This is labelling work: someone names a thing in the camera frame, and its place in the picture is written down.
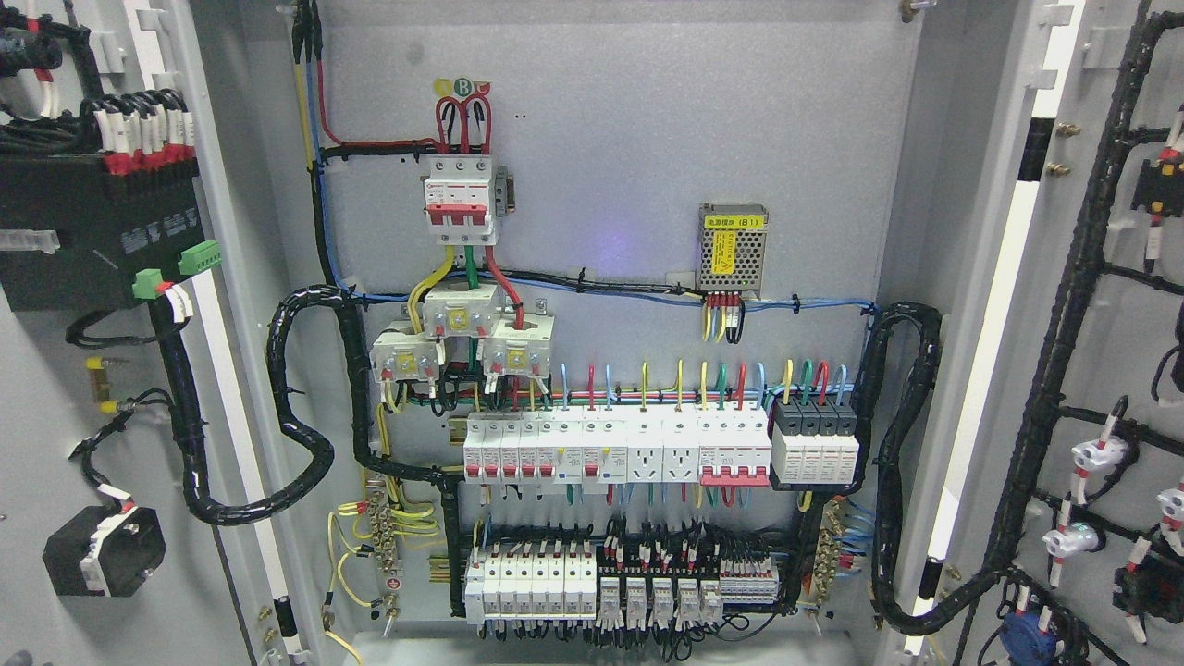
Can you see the grey cabinet door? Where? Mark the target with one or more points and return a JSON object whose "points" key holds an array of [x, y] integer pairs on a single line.
{"points": [[1026, 381], [222, 597]]}

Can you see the white current transformers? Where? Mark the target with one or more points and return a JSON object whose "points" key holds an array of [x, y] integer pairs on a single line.
{"points": [[456, 321]]}

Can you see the metal mesh power supply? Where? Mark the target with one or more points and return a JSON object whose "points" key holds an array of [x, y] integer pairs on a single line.
{"points": [[732, 243]]}

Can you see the white socket and breaker row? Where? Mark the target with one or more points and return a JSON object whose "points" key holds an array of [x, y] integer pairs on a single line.
{"points": [[622, 445]]}

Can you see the red main circuit breaker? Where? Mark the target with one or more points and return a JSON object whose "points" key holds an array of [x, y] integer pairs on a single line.
{"points": [[461, 199]]}

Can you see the black surge protector block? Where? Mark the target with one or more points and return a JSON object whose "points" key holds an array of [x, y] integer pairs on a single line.
{"points": [[813, 446]]}

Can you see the lower relay terminal row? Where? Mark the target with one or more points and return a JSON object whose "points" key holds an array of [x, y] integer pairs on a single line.
{"points": [[619, 589]]}

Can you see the black digital power meter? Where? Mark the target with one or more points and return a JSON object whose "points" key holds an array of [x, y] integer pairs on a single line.
{"points": [[76, 236]]}

